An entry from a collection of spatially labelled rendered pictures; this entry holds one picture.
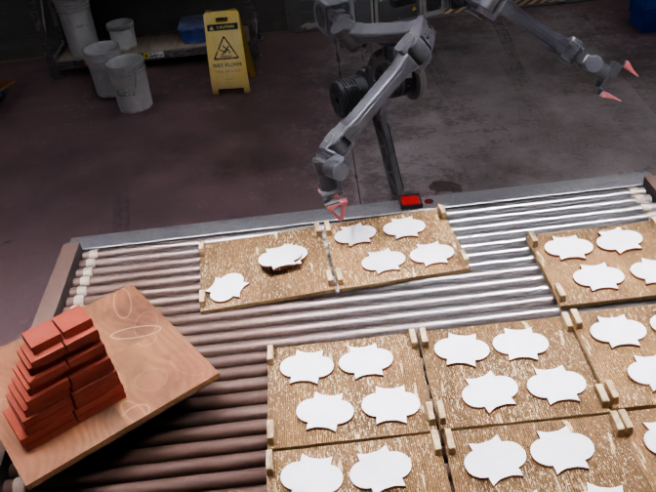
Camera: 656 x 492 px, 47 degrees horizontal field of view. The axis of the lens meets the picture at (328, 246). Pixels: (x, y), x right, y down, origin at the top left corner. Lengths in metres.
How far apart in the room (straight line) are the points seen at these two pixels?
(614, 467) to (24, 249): 3.59
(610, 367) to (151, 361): 1.17
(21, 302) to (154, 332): 2.20
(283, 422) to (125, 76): 4.25
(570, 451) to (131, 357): 1.10
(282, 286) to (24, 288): 2.26
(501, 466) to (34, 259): 3.29
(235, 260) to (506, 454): 1.10
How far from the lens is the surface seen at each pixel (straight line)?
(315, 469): 1.80
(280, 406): 1.95
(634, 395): 2.00
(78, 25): 6.83
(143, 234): 2.72
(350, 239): 2.45
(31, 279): 4.37
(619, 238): 2.49
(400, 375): 1.99
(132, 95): 5.91
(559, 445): 1.85
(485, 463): 1.80
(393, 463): 1.79
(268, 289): 2.30
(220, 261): 2.46
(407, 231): 2.47
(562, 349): 2.08
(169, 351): 2.01
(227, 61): 5.91
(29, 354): 1.79
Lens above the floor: 2.36
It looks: 36 degrees down
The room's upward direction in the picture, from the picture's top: 7 degrees counter-clockwise
